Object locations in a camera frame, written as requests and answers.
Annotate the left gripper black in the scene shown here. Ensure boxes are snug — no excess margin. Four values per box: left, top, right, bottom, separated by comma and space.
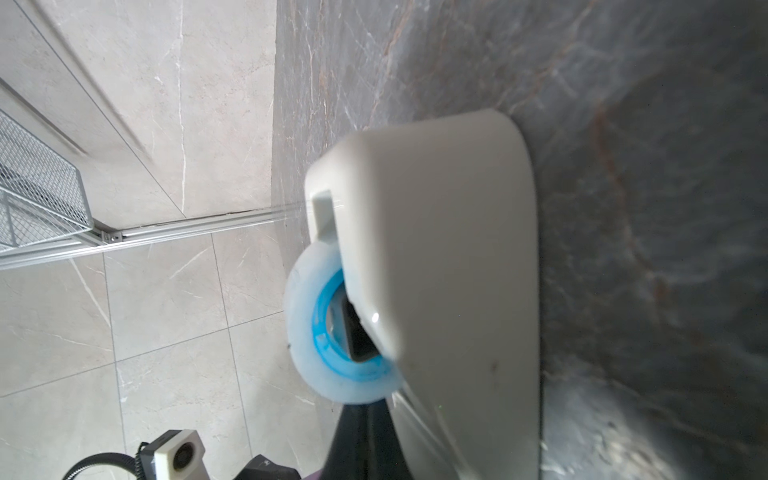
235, 455, 300, 480

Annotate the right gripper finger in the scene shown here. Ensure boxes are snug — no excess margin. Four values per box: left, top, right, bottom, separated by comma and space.
320, 400, 413, 480

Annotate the white tape dispenser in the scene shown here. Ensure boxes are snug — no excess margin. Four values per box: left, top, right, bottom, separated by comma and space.
284, 109, 541, 479

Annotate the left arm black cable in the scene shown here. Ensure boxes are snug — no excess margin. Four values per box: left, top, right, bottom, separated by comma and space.
62, 451, 142, 480

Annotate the white wire mesh basket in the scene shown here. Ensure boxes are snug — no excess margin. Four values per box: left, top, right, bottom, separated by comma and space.
1, 113, 94, 252

